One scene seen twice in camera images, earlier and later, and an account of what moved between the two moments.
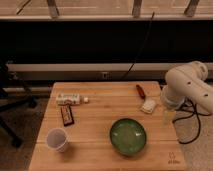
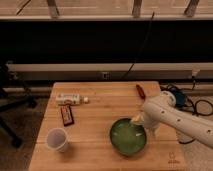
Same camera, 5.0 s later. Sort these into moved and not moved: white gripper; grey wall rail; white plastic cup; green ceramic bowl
Moved: white gripper
Not moved: grey wall rail; green ceramic bowl; white plastic cup
